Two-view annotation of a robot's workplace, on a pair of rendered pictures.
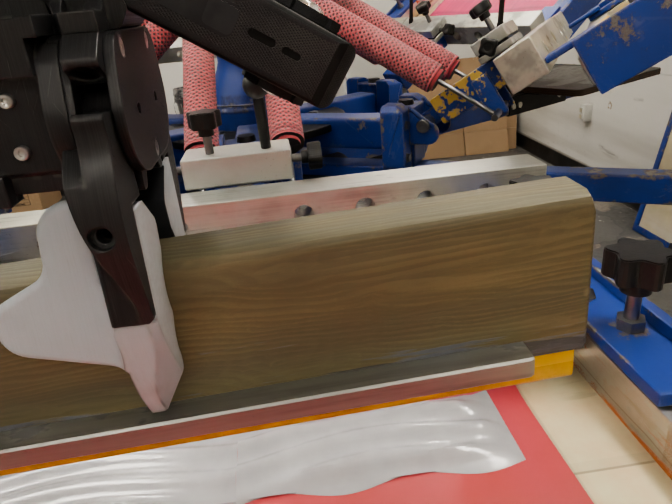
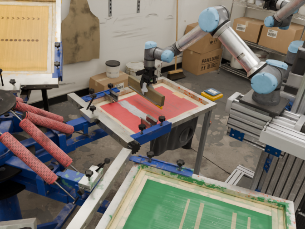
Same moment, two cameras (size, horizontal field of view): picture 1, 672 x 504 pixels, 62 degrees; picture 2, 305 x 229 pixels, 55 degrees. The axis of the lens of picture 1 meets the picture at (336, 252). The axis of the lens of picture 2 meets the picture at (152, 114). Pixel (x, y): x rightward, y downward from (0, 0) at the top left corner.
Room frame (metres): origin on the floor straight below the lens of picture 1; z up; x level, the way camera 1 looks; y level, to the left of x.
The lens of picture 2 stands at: (1.31, 1.50, 2.00)
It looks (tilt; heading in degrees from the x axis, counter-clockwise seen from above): 31 degrees down; 230
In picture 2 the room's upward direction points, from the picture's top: 5 degrees clockwise
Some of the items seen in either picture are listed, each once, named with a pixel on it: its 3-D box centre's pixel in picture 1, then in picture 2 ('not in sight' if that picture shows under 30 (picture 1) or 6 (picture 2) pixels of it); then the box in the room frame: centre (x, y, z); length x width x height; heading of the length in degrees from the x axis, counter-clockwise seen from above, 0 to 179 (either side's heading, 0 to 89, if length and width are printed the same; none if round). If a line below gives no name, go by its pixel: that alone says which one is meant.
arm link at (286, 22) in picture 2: not in sight; (283, 21); (-0.78, 0.37, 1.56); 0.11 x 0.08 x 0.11; 170
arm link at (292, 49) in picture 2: not in sight; (297, 52); (-0.62, 0.61, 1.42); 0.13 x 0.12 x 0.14; 170
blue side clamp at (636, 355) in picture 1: (569, 303); (101, 97); (0.41, -0.19, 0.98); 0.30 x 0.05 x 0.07; 4
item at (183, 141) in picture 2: not in sight; (171, 134); (0.08, 0.24, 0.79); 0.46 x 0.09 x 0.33; 4
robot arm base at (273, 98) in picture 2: not in sight; (268, 91); (-0.14, 0.75, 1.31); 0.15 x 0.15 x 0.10
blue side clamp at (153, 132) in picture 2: not in sight; (151, 132); (0.36, 0.36, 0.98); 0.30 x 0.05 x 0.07; 4
